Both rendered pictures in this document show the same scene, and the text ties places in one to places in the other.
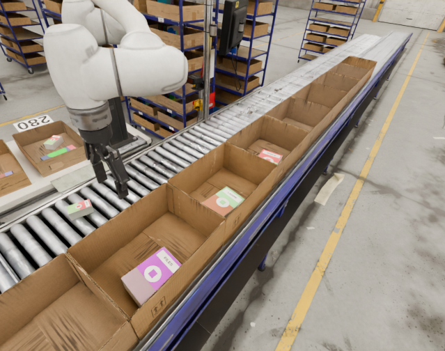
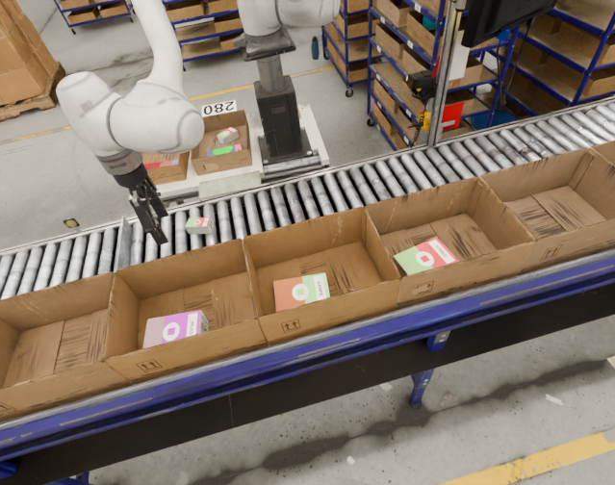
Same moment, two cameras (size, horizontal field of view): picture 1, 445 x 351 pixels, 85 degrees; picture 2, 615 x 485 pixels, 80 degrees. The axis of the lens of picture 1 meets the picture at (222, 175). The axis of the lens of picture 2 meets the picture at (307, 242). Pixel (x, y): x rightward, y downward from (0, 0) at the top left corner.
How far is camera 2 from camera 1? 0.63 m
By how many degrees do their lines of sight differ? 36
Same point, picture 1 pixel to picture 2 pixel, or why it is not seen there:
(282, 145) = (493, 242)
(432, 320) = not seen: outside the picture
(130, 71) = (119, 130)
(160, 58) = (147, 119)
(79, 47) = (75, 102)
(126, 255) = (180, 297)
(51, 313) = (103, 316)
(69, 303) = not seen: hidden behind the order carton
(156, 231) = (221, 288)
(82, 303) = not seen: hidden behind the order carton
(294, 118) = (582, 192)
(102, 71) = (97, 126)
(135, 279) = (155, 327)
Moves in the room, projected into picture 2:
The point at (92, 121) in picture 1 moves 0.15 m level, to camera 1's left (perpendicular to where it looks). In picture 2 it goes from (109, 167) to (81, 145)
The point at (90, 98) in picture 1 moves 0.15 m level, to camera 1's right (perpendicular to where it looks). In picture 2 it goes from (98, 148) to (133, 174)
